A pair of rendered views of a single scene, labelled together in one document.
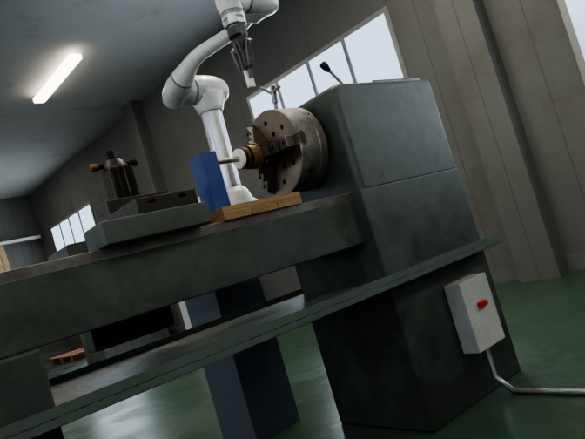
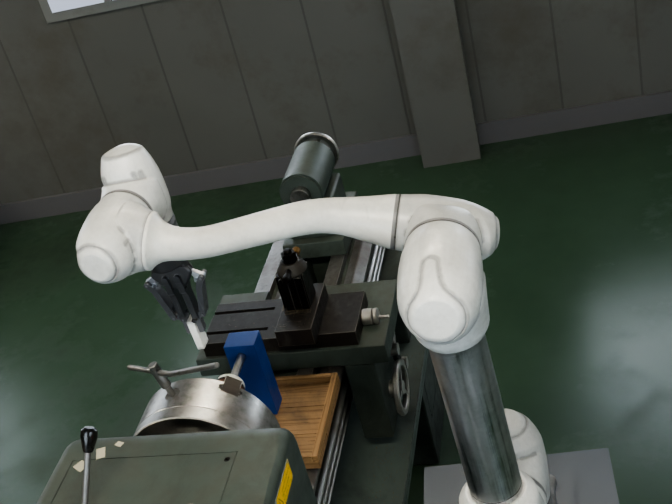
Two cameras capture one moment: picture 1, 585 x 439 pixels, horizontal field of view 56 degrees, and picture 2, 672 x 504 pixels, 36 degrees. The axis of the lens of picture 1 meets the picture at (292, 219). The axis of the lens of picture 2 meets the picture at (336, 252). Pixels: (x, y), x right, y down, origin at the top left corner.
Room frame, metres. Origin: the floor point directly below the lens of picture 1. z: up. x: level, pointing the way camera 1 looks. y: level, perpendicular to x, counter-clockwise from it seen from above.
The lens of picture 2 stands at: (3.65, -0.67, 2.52)
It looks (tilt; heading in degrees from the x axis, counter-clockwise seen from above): 31 degrees down; 147
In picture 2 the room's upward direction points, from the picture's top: 15 degrees counter-clockwise
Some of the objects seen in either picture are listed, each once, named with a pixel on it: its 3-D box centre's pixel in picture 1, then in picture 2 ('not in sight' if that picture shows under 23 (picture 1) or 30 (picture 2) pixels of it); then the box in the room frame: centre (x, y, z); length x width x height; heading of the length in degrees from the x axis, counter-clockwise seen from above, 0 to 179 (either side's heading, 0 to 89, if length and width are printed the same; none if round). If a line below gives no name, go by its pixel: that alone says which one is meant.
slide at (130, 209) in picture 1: (137, 219); (285, 323); (1.62, 0.44, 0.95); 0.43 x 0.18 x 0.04; 39
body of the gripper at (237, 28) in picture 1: (238, 39); (169, 266); (2.06, 0.00, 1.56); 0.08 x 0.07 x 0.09; 39
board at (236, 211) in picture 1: (234, 218); (260, 422); (1.81, 0.18, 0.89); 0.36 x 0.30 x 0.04; 39
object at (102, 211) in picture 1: (134, 206); (302, 313); (1.69, 0.46, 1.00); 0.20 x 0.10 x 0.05; 129
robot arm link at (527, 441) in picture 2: not in sight; (507, 461); (2.47, 0.38, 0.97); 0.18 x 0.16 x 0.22; 131
